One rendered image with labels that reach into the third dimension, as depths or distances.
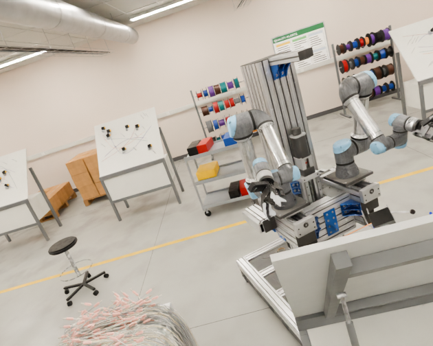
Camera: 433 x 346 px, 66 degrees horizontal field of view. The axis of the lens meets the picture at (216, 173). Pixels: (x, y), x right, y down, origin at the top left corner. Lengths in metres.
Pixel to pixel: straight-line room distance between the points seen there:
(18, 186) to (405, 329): 6.36
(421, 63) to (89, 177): 6.49
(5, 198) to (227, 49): 5.55
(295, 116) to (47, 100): 7.64
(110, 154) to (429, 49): 5.45
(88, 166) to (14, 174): 1.40
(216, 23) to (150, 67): 1.83
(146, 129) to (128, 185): 1.02
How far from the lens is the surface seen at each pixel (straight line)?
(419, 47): 6.41
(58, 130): 9.27
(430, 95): 6.14
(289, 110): 2.19
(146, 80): 8.41
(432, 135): 1.94
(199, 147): 4.66
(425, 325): 1.83
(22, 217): 6.95
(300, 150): 2.17
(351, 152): 2.28
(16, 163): 7.21
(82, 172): 7.67
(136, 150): 5.87
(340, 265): 0.86
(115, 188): 5.97
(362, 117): 2.04
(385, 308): 1.86
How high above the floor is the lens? 2.13
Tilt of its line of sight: 19 degrees down
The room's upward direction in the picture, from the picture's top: 19 degrees counter-clockwise
